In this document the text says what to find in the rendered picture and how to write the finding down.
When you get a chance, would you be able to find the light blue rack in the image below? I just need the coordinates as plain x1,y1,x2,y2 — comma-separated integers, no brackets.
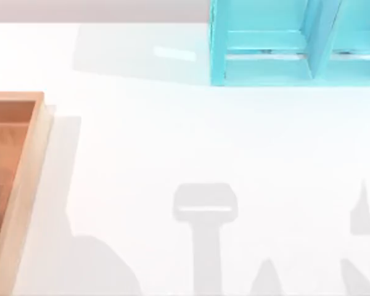
208,0,370,88

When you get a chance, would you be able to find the shallow salmon-coloured box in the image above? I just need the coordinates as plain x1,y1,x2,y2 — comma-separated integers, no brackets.
0,91,54,296

